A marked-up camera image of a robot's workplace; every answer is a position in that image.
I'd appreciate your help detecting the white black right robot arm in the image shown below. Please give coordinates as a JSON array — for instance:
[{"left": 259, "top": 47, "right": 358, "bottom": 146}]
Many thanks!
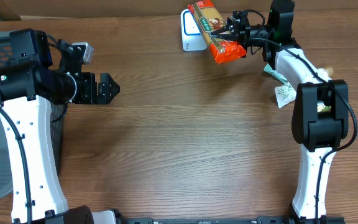
[{"left": 210, "top": 0, "right": 358, "bottom": 223}]

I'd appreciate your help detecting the white barcode scanner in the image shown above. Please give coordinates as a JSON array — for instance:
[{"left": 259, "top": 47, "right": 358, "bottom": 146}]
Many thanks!
[{"left": 180, "top": 9, "right": 207, "bottom": 52}]

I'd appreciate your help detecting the brown cardboard backdrop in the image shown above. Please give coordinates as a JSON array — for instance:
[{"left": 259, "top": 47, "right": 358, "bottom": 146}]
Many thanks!
[{"left": 0, "top": 0, "right": 358, "bottom": 21}]

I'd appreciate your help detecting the teal wet wipes packet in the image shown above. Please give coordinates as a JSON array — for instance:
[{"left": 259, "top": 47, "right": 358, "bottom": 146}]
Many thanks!
[{"left": 264, "top": 64, "right": 288, "bottom": 84}]

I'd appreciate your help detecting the white tube gold cap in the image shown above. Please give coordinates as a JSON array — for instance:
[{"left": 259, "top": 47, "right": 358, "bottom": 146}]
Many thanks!
[{"left": 275, "top": 67, "right": 334, "bottom": 108}]

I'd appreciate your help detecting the red spaghetti packet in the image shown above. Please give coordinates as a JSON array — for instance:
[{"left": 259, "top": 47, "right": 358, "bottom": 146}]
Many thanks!
[{"left": 188, "top": 0, "right": 247, "bottom": 63}]

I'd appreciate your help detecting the green snack packet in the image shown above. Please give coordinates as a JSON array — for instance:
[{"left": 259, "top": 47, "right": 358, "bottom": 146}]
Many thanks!
[{"left": 317, "top": 101, "right": 331, "bottom": 113}]

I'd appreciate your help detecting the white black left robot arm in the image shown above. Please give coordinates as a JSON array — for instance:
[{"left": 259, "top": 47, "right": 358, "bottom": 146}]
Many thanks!
[{"left": 0, "top": 29, "right": 120, "bottom": 224}]

